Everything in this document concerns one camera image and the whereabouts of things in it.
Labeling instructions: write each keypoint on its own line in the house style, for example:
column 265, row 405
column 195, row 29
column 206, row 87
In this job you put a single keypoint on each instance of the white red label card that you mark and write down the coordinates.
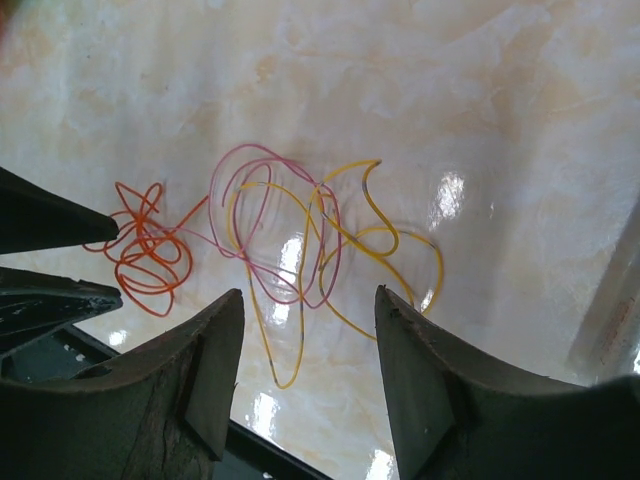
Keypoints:
column 607, row 343

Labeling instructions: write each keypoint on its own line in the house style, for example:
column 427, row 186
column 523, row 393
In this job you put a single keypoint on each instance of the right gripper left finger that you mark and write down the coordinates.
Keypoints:
column 159, row 411

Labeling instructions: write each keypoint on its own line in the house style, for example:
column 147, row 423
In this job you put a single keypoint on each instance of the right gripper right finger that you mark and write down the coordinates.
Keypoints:
column 456, row 412

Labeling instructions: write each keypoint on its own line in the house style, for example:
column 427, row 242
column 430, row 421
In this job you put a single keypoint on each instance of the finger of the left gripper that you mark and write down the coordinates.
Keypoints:
column 35, row 305
column 35, row 219

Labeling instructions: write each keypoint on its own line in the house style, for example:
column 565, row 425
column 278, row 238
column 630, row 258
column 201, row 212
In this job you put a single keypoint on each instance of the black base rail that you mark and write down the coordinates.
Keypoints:
column 64, row 354

